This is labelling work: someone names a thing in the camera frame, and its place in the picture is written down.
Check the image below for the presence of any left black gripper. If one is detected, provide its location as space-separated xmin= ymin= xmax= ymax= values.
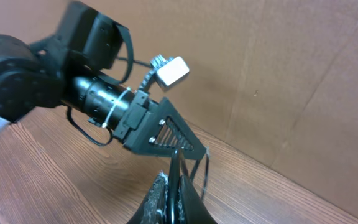
xmin=114 ymin=90 xmax=206 ymax=160

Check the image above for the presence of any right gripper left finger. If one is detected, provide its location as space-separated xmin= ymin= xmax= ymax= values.
xmin=127 ymin=172 xmax=168 ymax=224

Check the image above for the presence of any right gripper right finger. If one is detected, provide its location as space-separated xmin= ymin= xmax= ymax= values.
xmin=180 ymin=175 xmax=217 ymax=224

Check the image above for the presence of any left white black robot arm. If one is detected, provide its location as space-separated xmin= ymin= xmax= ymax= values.
xmin=0 ymin=1 xmax=206 ymax=160

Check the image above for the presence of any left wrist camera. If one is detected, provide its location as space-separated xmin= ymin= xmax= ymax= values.
xmin=150 ymin=54 xmax=190 ymax=90

